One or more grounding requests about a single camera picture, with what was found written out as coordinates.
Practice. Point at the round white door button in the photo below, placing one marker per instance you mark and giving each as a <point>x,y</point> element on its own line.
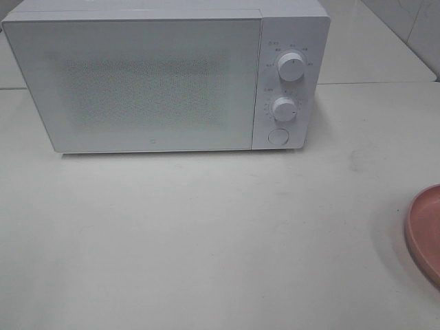
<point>278,137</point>

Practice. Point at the white microwave door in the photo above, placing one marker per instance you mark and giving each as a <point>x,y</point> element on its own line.
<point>134,86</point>

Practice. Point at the pink round plate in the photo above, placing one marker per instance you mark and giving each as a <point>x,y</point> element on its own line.
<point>421,230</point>

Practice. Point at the lower white timer knob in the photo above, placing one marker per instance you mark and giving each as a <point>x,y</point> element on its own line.
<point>284,109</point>

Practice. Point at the upper white power knob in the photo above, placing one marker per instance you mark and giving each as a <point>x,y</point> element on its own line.
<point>291,65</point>

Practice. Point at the white microwave oven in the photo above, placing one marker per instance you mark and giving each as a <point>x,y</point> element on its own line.
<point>285,25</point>

